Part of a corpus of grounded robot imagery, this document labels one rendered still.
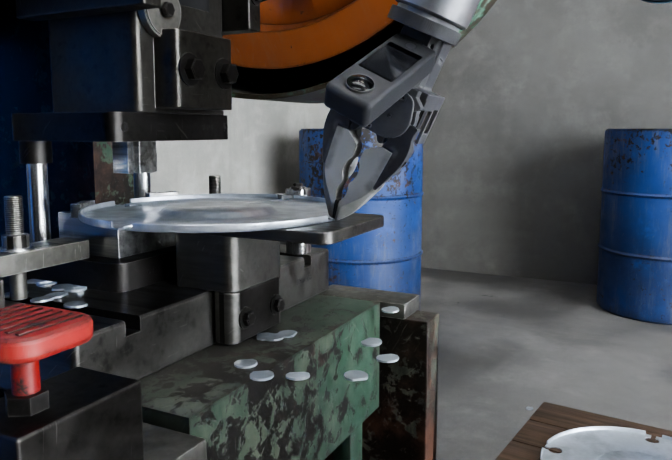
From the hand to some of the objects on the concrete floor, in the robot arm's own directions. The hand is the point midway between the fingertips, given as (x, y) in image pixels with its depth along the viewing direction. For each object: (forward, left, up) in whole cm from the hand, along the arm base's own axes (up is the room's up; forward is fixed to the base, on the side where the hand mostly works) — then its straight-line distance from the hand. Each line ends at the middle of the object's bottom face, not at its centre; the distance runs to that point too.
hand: (336, 208), depth 65 cm
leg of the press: (+48, -13, -80) cm, 94 cm away
